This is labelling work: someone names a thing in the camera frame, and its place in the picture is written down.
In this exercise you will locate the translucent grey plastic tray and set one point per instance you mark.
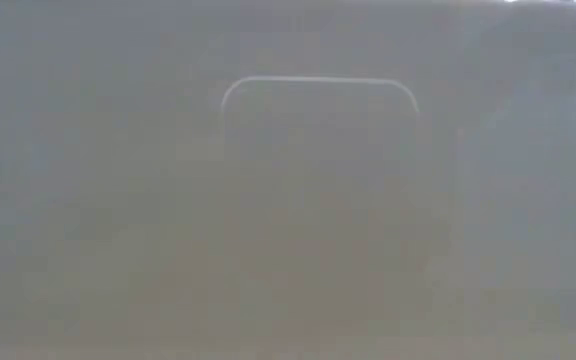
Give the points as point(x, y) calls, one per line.
point(288, 200)

